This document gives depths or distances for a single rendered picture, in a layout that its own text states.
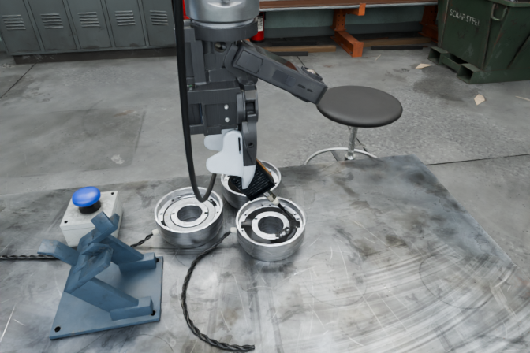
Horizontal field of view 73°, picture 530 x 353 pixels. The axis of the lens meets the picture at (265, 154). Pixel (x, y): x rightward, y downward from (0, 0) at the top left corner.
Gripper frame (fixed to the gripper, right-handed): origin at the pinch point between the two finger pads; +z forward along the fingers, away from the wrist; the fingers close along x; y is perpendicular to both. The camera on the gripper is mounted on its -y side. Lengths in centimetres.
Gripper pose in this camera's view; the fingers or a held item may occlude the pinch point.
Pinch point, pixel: (248, 172)
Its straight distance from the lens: 48.8
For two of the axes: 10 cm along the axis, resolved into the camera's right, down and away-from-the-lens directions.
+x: 1.8, 5.5, -8.1
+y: -9.8, 1.0, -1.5
